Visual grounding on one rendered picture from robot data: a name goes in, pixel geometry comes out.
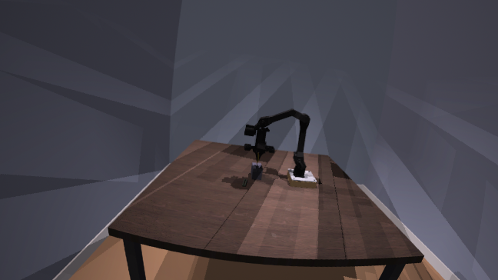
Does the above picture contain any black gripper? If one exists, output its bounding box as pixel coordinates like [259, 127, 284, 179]
[244, 137, 275, 160]

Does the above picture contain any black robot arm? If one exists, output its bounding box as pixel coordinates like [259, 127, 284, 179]
[244, 108, 310, 178]

